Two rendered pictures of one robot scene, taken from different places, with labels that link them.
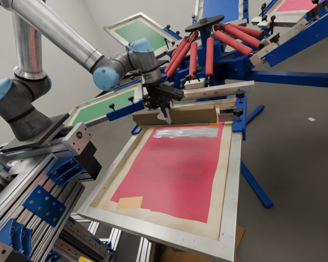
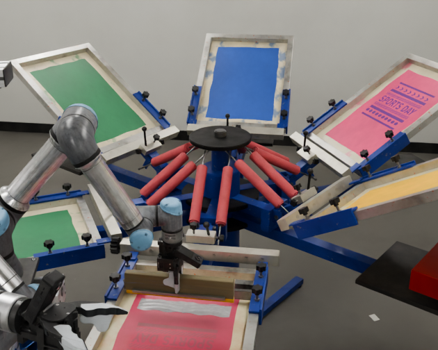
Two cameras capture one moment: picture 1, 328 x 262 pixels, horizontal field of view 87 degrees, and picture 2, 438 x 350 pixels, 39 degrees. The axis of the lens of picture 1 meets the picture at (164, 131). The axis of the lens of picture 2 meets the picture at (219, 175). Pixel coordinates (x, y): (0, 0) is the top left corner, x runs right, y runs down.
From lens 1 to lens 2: 1.57 m
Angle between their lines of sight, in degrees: 24
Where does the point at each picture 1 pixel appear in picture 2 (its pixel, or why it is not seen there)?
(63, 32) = (120, 196)
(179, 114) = (192, 282)
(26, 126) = not seen: hidden behind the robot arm
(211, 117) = (228, 292)
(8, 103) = (3, 241)
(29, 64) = (28, 195)
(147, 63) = (174, 224)
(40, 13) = (108, 180)
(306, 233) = not seen: outside the picture
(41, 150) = not seen: hidden behind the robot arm
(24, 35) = (48, 169)
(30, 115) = (12, 257)
